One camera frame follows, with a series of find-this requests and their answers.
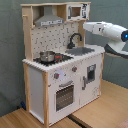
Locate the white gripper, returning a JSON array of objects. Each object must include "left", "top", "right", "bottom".
[{"left": 82, "top": 21, "right": 108, "bottom": 36}]

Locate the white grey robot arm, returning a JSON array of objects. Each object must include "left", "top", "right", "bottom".
[{"left": 83, "top": 22, "right": 128, "bottom": 58}]

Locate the wooden toy kitchen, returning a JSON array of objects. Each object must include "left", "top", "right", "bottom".
[{"left": 22, "top": 2, "right": 104, "bottom": 127}]

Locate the grey toy sink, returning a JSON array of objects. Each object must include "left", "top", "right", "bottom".
[{"left": 66, "top": 47, "right": 94, "bottom": 56}]

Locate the toy microwave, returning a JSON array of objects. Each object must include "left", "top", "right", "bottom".
[{"left": 67, "top": 3, "right": 90, "bottom": 21}]

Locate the black toy faucet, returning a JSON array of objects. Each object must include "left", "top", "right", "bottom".
[{"left": 67, "top": 33, "right": 82, "bottom": 49}]

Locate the grey dishwasher panel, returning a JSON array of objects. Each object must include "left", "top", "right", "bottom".
[{"left": 87, "top": 65, "right": 96, "bottom": 82}]

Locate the right red stove knob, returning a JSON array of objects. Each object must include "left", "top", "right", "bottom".
[{"left": 71, "top": 66, "right": 78, "bottom": 73}]

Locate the red stove knob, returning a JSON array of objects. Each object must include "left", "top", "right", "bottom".
[
  {"left": 71, "top": 66, "right": 78, "bottom": 73},
  {"left": 54, "top": 73, "right": 59, "bottom": 79}
]

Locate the grey range hood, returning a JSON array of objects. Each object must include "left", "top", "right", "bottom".
[{"left": 35, "top": 5, "right": 64, "bottom": 27}]

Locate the black toy stovetop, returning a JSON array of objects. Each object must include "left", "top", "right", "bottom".
[{"left": 35, "top": 53, "right": 71, "bottom": 66}]

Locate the silver toy pot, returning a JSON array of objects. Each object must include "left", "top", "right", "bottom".
[{"left": 40, "top": 51, "right": 55, "bottom": 62}]

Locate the left red stove knob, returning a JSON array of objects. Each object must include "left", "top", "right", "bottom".
[{"left": 54, "top": 73, "right": 59, "bottom": 79}]

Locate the toy oven door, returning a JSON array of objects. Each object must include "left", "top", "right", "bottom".
[{"left": 56, "top": 85, "right": 74, "bottom": 111}]

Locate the grey cabinet door handle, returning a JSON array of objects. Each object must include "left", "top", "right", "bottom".
[{"left": 82, "top": 76, "right": 86, "bottom": 90}]

